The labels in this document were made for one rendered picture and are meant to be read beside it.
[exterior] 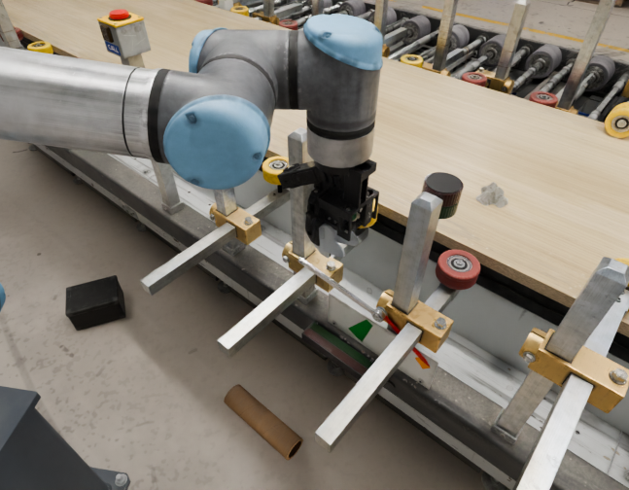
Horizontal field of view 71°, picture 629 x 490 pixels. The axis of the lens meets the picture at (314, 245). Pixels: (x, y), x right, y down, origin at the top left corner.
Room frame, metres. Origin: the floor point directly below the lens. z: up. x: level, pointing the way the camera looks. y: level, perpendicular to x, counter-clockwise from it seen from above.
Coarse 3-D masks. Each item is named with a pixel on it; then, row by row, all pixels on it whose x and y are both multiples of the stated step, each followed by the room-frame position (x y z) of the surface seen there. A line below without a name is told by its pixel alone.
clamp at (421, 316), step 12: (384, 300) 0.53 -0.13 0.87; (396, 312) 0.51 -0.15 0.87; (420, 312) 0.50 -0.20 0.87; (432, 312) 0.50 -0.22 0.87; (396, 324) 0.50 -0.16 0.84; (420, 324) 0.48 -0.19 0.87; (432, 324) 0.48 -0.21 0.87; (432, 336) 0.46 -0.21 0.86; (444, 336) 0.46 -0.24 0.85; (432, 348) 0.45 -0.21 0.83
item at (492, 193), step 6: (486, 186) 0.84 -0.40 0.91; (492, 186) 0.84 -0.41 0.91; (486, 192) 0.80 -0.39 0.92; (492, 192) 0.80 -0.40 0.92; (498, 192) 0.81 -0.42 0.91; (480, 198) 0.80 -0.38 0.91; (486, 198) 0.79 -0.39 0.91; (492, 198) 0.79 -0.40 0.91; (498, 198) 0.79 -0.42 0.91; (504, 198) 0.78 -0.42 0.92; (486, 204) 0.78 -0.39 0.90; (498, 204) 0.77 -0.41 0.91; (504, 204) 0.77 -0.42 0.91
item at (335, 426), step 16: (448, 288) 0.57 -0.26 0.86; (432, 304) 0.53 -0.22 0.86; (400, 336) 0.46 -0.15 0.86; (416, 336) 0.46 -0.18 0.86; (384, 352) 0.42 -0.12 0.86; (400, 352) 0.42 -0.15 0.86; (368, 368) 0.39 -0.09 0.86; (384, 368) 0.39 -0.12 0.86; (368, 384) 0.36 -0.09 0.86; (384, 384) 0.38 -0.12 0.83; (352, 400) 0.34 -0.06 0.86; (368, 400) 0.34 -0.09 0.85; (336, 416) 0.31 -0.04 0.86; (352, 416) 0.31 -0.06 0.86; (320, 432) 0.29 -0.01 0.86; (336, 432) 0.29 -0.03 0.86
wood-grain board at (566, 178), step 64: (64, 0) 2.33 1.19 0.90; (128, 0) 2.33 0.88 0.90; (192, 0) 2.33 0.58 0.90; (384, 64) 1.57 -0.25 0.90; (384, 128) 1.12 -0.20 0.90; (448, 128) 1.12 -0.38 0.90; (512, 128) 1.12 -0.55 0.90; (576, 128) 1.12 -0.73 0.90; (384, 192) 0.82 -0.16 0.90; (512, 192) 0.82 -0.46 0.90; (576, 192) 0.82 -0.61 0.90; (512, 256) 0.62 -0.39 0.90; (576, 256) 0.62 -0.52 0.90
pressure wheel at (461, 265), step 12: (444, 252) 0.62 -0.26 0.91; (456, 252) 0.62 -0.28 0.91; (444, 264) 0.59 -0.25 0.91; (456, 264) 0.59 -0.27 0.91; (468, 264) 0.59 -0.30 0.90; (444, 276) 0.57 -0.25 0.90; (456, 276) 0.56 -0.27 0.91; (468, 276) 0.56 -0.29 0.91; (456, 288) 0.55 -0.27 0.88; (468, 288) 0.56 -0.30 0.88
